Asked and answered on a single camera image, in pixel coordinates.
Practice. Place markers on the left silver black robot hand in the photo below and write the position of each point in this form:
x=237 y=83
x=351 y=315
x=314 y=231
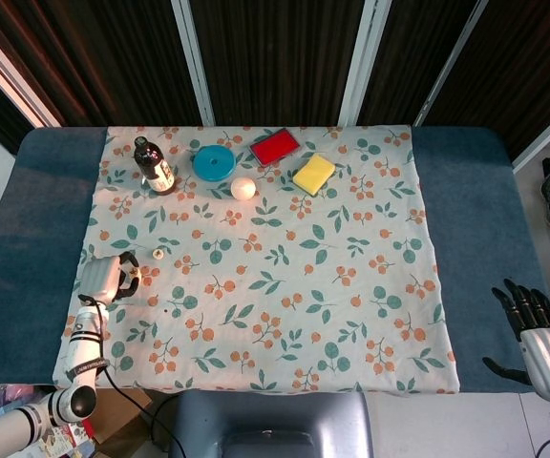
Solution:
x=100 y=279

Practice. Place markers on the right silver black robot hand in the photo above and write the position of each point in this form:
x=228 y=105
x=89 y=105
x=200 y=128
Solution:
x=549 y=358

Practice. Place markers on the white chess piece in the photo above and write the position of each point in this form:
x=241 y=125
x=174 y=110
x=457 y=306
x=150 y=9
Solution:
x=158 y=253
x=135 y=272

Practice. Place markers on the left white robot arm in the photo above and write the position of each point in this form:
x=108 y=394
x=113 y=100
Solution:
x=81 y=353

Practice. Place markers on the blue round plastic disc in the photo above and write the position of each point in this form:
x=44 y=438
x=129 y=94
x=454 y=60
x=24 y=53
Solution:
x=213 y=163

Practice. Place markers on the dark glass bottle with label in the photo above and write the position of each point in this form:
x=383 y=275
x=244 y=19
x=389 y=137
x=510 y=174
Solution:
x=158 y=174

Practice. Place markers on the brown cardboard box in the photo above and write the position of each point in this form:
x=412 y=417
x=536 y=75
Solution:
x=112 y=422

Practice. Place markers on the white ball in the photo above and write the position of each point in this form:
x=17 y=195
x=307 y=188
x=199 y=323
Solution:
x=243 y=189

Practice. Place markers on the floral berry leaf tablecloth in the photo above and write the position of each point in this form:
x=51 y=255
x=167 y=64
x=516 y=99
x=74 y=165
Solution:
x=280 y=286

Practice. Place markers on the grey robot torso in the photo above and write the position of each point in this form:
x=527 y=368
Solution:
x=265 y=420

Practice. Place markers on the red ink pad case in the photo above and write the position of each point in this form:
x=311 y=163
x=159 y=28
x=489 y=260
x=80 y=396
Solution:
x=275 y=148

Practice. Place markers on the dark ribbed partition panel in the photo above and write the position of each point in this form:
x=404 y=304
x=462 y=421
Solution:
x=518 y=57
x=112 y=57
x=280 y=57
x=408 y=52

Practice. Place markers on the yellow sponge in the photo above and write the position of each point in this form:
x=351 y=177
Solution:
x=313 y=174

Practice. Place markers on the white partition frame post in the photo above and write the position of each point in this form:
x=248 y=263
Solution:
x=363 y=62
x=17 y=88
x=195 y=62
x=547 y=136
x=449 y=62

